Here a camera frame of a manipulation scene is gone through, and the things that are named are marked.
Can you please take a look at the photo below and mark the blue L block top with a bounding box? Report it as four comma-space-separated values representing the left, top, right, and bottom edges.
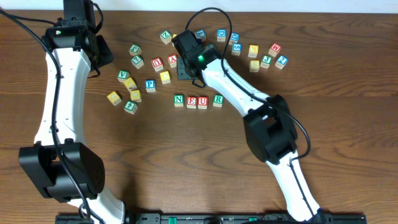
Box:
195, 29, 206, 42

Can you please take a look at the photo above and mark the yellow K block right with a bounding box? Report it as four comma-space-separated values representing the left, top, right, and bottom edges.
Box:
248, 45, 259, 58

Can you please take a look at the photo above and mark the green Z block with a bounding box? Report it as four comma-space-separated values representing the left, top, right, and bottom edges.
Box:
160, 30, 172, 44

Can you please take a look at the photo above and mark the green J block right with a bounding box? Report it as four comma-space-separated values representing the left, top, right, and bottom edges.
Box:
260, 55, 272, 68

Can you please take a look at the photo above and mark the red A block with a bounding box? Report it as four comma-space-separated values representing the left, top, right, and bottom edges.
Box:
167, 55, 178, 68

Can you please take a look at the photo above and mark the red u block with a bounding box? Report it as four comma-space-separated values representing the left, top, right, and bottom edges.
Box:
198, 96, 208, 110
151, 57, 164, 72

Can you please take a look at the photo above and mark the red M block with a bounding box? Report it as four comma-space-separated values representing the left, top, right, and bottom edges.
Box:
268, 43, 282, 57

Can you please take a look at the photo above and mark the yellow S block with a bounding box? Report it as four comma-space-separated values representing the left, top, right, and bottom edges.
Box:
249, 60, 260, 73

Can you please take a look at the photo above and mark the green N block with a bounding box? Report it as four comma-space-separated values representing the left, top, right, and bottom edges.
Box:
174, 95, 184, 107

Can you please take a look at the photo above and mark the green V block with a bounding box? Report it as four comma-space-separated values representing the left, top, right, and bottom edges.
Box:
117, 70, 130, 82

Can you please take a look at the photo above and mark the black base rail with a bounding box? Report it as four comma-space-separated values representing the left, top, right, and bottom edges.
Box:
55, 211, 368, 224

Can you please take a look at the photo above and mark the red E block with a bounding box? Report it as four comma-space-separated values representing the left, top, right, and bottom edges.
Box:
187, 96, 198, 109

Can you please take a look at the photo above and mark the yellow O block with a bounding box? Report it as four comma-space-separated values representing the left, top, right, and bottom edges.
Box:
159, 71, 171, 85

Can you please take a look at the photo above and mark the blue 5 block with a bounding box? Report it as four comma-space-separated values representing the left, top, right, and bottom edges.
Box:
231, 43, 242, 56

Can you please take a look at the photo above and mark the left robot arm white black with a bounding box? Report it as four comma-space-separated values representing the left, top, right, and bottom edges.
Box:
19, 26, 134, 223

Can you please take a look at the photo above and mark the blue D block tilted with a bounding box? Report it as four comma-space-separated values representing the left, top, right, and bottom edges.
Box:
229, 32, 240, 45

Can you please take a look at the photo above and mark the blue P block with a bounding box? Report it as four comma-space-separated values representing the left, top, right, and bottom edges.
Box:
145, 80, 156, 93

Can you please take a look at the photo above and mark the yellow k block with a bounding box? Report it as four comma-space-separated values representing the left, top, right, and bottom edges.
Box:
123, 77, 137, 91
248, 45, 259, 58

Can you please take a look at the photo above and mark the green j block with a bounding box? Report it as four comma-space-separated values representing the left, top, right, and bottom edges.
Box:
260, 55, 272, 68
129, 44, 142, 56

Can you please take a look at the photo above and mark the yellow G block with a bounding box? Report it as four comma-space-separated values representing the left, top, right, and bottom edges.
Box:
107, 91, 122, 106

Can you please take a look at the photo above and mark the yellow K block left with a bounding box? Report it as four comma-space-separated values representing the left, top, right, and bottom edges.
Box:
123, 77, 137, 91

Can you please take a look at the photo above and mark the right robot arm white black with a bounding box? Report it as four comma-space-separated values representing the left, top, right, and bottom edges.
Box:
175, 44, 320, 222

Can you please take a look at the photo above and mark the yellow C block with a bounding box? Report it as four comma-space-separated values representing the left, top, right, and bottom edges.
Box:
130, 90, 142, 102

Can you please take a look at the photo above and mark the green R block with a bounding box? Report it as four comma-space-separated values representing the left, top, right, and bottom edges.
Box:
213, 95, 224, 108

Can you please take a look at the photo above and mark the green 7 block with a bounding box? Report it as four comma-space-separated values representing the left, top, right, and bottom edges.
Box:
131, 55, 144, 69

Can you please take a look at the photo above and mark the blue 2 block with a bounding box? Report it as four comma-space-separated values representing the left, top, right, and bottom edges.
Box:
275, 55, 289, 70

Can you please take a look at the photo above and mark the green J block left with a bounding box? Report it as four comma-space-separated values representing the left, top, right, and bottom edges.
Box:
129, 44, 142, 56

